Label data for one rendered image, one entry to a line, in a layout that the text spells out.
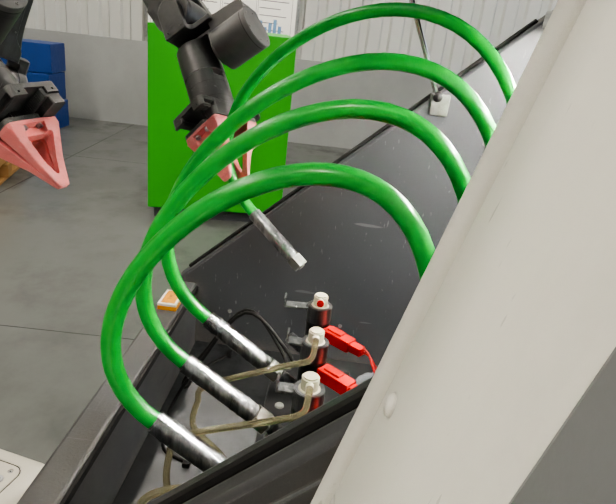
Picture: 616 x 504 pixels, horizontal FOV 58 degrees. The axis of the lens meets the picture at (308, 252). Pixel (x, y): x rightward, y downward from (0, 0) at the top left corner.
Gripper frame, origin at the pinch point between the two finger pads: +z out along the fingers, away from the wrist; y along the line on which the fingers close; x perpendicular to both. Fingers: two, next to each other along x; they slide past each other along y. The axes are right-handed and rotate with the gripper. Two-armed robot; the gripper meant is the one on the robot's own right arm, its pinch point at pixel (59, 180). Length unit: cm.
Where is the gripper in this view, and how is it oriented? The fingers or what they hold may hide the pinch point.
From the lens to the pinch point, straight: 67.3
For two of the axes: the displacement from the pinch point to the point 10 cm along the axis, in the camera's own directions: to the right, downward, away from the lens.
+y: 7.4, -4.9, -4.7
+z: 5.9, 8.1, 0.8
